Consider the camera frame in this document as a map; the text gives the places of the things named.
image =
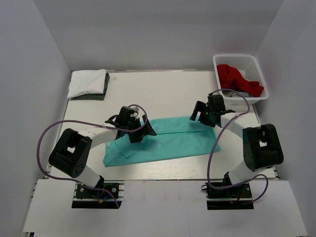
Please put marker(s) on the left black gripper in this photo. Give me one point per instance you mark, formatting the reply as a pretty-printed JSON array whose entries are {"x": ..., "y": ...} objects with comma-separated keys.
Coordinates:
[{"x": 137, "y": 137}]

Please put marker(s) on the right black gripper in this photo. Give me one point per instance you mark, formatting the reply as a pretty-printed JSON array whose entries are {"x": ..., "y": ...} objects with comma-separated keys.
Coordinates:
[{"x": 200, "y": 106}]

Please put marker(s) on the teal t shirt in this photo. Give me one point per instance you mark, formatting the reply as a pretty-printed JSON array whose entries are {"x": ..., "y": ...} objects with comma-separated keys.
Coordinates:
[{"x": 177, "y": 137}]

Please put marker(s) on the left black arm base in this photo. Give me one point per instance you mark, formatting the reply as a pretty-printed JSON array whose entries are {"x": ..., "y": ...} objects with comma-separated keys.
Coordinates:
[{"x": 91, "y": 199}]

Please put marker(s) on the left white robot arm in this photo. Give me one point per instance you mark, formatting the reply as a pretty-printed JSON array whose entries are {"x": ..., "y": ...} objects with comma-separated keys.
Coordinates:
[{"x": 70, "y": 154}]

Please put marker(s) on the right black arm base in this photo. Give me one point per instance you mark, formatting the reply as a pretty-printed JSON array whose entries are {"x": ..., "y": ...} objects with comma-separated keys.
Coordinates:
[{"x": 238, "y": 198}]

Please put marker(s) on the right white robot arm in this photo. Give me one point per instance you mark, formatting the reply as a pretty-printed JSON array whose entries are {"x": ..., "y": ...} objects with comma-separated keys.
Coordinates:
[{"x": 260, "y": 143}]

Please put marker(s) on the grey t shirt in basket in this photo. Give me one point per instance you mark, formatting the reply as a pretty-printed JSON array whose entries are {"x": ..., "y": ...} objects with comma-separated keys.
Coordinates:
[{"x": 235, "y": 94}]

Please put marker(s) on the red t shirt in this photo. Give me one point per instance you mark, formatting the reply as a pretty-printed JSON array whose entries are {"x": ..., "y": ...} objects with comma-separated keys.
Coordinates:
[{"x": 231, "y": 78}]

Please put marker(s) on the white plastic basket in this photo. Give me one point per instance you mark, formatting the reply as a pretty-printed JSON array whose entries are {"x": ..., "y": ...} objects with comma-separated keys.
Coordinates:
[{"x": 249, "y": 68}]

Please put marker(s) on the folded white t shirt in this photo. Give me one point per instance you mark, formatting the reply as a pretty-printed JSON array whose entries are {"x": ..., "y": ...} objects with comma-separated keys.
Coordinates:
[{"x": 86, "y": 82}]

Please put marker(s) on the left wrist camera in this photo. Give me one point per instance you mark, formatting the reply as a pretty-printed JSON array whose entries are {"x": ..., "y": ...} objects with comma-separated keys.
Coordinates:
[{"x": 135, "y": 111}]

